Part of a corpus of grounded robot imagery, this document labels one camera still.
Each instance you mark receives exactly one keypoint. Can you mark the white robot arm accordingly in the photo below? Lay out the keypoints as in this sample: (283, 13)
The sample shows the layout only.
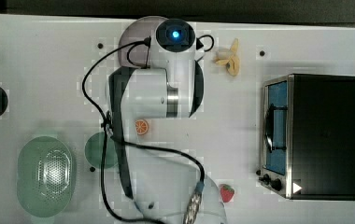
(167, 186)

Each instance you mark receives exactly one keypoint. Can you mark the lilac round plate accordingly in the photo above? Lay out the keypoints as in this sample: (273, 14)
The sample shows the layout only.
(138, 31)

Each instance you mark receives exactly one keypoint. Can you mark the orange slice toy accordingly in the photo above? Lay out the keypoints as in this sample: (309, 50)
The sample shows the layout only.
(141, 126)

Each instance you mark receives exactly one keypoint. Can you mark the peeled toy banana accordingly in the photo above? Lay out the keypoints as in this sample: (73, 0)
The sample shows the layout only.
(229, 58)

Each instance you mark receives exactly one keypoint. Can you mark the green plastic cup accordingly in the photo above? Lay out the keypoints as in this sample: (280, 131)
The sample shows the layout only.
(94, 150)

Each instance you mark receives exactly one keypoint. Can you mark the red toy strawberry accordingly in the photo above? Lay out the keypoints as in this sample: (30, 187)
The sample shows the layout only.
(226, 193)

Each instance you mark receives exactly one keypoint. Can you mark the steel toaster oven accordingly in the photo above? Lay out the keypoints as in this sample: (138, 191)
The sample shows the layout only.
(308, 137)

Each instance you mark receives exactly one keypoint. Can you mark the green perforated colander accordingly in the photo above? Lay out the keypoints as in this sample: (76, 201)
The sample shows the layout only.
(45, 178)

